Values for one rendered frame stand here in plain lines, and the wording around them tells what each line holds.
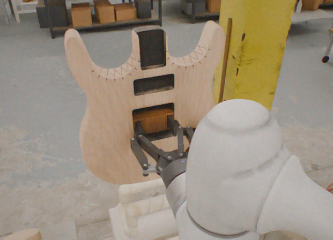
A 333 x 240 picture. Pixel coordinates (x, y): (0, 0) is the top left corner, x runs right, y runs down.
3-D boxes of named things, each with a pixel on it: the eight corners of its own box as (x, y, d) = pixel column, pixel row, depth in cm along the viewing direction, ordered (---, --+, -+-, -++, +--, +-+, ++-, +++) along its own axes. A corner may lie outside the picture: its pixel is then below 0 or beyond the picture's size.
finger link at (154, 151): (174, 171, 65) (169, 174, 64) (141, 144, 72) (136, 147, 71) (174, 157, 63) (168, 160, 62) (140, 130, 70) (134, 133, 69)
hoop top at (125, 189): (181, 175, 100) (181, 167, 98) (185, 182, 97) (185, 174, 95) (117, 191, 95) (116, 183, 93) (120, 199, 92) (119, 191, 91)
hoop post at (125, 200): (130, 205, 100) (127, 184, 94) (132, 213, 98) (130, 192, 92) (119, 208, 99) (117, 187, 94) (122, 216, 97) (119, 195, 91)
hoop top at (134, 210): (191, 194, 94) (192, 187, 92) (195, 202, 91) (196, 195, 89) (124, 212, 88) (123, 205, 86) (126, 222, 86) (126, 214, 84)
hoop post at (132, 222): (137, 226, 94) (134, 205, 88) (140, 235, 91) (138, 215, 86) (126, 230, 93) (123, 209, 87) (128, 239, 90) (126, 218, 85)
